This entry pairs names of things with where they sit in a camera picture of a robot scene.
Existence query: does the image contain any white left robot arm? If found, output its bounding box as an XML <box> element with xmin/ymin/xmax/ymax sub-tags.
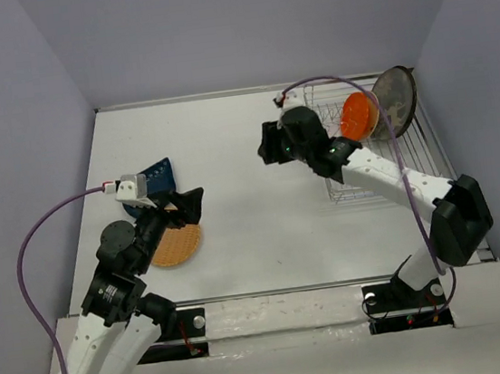
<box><xmin>53</xmin><ymin>187</ymin><xmax>204</xmax><ymax>374</ymax></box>

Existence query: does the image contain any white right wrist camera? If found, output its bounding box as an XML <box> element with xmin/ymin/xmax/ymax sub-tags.
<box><xmin>273</xmin><ymin>91</ymin><xmax>304</xmax><ymax>116</ymax></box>

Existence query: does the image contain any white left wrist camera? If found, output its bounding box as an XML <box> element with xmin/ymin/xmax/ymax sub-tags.
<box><xmin>115</xmin><ymin>173</ymin><xmax>152</xmax><ymax>208</ymax></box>

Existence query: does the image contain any dark blue leaf plate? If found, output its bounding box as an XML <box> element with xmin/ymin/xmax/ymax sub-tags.
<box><xmin>121</xmin><ymin>157</ymin><xmax>177</xmax><ymax>219</ymax></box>

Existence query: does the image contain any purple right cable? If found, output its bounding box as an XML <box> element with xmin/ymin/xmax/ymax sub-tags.
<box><xmin>277</xmin><ymin>62</ymin><xmax>461</xmax><ymax>330</ymax></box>

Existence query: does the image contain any silver wire dish rack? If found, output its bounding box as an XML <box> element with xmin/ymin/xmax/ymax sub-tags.
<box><xmin>302</xmin><ymin>82</ymin><xmax>444</xmax><ymax>204</ymax></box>

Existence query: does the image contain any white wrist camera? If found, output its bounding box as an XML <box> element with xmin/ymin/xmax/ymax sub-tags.
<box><xmin>273</xmin><ymin>91</ymin><xmax>304</xmax><ymax>116</ymax></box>
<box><xmin>115</xmin><ymin>173</ymin><xmax>152</xmax><ymax>208</ymax></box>

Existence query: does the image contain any grey deer plate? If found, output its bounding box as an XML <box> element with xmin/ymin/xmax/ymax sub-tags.
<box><xmin>371</xmin><ymin>65</ymin><xmax>412</xmax><ymax>138</ymax></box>

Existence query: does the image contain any large teal floral plate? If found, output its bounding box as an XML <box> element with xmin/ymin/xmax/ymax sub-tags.
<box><xmin>404</xmin><ymin>68</ymin><xmax>418</xmax><ymax>125</ymax></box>

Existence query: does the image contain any purple cable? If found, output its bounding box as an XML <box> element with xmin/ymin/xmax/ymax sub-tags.
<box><xmin>277</xmin><ymin>62</ymin><xmax>461</xmax><ymax>330</ymax></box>
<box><xmin>7</xmin><ymin>179</ymin><xmax>141</xmax><ymax>374</ymax></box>

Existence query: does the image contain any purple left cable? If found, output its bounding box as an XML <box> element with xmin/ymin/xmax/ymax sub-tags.
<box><xmin>7</xmin><ymin>179</ymin><xmax>141</xmax><ymax>374</ymax></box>

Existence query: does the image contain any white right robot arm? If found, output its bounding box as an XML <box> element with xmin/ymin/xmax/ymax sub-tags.
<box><xmin>257</xmin><ymin>106</ymin><xmax>494</xmax><ymax>307</ymax></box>

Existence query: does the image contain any tan woven round plate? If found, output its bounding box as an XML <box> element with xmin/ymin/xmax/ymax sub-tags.
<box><xmin>150</xmin><ymin>225</ymin><xmax>202</xmax><ymax>268</ymax></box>

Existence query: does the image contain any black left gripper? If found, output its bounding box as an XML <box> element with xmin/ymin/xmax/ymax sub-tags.
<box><xmin>127</xmin><ymin>182</ymin><xmax>214</xmax><ymax>273</ymax></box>

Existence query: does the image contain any orange glossy plate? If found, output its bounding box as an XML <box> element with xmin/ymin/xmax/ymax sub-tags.
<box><xmin>339</xmin><ymin>91</ymin><xmax>380</xmax><ymax>141</ymax></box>

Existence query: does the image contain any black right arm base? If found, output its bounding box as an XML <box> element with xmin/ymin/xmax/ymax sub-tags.
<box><xmin>361</xmin><ymin>278</ymin><xmax>454</xmax><ymax>335</ymax></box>

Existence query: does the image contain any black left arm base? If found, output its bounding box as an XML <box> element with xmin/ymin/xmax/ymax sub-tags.
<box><xmin>139</xmin><ymin>306</ymin><xmax>209</xmax><ymax>365</ymax></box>

